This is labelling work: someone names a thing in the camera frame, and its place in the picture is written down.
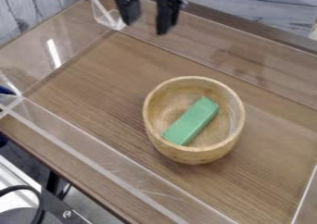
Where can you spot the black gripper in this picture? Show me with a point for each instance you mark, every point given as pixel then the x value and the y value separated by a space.
pixel 168 13

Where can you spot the green rectangular block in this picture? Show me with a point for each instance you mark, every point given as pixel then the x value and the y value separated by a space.
pixel 190 123

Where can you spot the brown wooden bowl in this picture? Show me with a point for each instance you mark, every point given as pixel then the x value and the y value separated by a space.
pixel 166 103

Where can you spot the blue object at left edge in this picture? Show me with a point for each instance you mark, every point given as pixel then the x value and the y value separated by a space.
pixel 6 90

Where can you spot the black table leg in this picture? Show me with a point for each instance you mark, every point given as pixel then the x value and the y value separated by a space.
pixel 53 183

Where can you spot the clear acrylic corner bracket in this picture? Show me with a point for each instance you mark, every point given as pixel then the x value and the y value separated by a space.
pixel 106 17

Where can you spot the clear acrylic tray wall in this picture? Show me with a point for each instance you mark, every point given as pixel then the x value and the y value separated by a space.
pixel 82 76

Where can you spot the black metal base plate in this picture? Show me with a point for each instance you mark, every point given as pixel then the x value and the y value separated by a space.
pixel 61 210

